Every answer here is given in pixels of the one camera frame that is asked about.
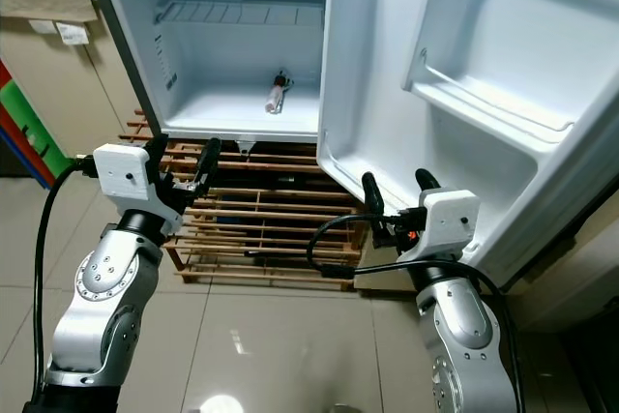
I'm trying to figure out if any grey fridge door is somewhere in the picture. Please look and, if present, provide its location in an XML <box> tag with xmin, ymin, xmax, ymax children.
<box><xmin>314</xmin><ymin>0</ymin><xmax>619</xmax><ymax>288</ymax></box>

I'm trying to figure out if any small grey fridge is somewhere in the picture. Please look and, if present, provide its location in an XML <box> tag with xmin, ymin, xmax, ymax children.
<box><xmin>77</xmin><ymin>0</ymin><xmax>335</xmax><ymax>143</ymax></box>

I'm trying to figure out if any white fridge door shelf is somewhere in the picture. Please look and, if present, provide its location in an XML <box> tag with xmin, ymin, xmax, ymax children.
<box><xmin>401</xmin><ymin>0</ymin><xmax>619</xmax><ymax>158</ymax></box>

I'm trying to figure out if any wooden wine rack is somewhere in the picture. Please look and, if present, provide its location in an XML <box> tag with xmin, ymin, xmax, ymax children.
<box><xmin>118</xmin><ymin>108</ymin><xmax>359</xmax><ymax>293</ymax></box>

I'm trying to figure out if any small white bottle dark cap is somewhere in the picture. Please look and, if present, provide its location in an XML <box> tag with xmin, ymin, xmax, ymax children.
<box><xmin>264</xmin><ymin>68</ymin><xmax>294</xmax><ymax>116</ymax></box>

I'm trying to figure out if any beige kitchen cabinet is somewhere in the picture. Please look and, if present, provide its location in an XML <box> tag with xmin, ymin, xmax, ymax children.
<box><xmin>0</xmin><ymin>0</ymin><xmax>146</xmax><ymax>143</ymax></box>

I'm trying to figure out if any green board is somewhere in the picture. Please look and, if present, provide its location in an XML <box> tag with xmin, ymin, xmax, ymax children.
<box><xmin>0</xmin><ymin>79</ymin><xmax>51</xmax><ymax>151</ymax></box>

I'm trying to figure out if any large printed white tag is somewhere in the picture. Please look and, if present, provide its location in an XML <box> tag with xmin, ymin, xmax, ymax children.
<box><xmin>55</xmin><ymin>23</ymin><xmax>91</xmax><ymax>46</ymax></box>

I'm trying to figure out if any beige cupboard panel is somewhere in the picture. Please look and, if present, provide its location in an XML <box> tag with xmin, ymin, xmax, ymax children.
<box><xmin>508</xmin><ymin>191</ymin><xmax>619</xmax><ymax>337</ymax></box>

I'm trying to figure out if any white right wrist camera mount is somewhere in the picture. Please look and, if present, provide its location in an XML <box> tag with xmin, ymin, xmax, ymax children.
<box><xmin>397</xmin><ymin>188</ymin><xmax>482</xmax><ymax>264</ymax></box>

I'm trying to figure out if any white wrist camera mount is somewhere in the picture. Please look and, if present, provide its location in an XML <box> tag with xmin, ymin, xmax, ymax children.
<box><xmin>93</xmin><ymin>141</ymin><xmax>183</xmax><ymax>238</ymax></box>
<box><xmin>397</xmin><ymin>188</ymin><xmax>482</xmax><ymax>264</ymax></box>

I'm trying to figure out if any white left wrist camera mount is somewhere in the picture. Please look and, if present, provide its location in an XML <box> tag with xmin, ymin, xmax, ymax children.
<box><xmin>93</xmin><ymin>141</ymin><xmax>183</xmax><ymax>238</ymax></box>

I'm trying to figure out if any white wire fridge shelf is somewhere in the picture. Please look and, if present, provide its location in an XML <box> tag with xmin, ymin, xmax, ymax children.
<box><xmin>155</xmin><ymin>0</ymin><xmax>325</xmax><ymax>27</ymax></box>

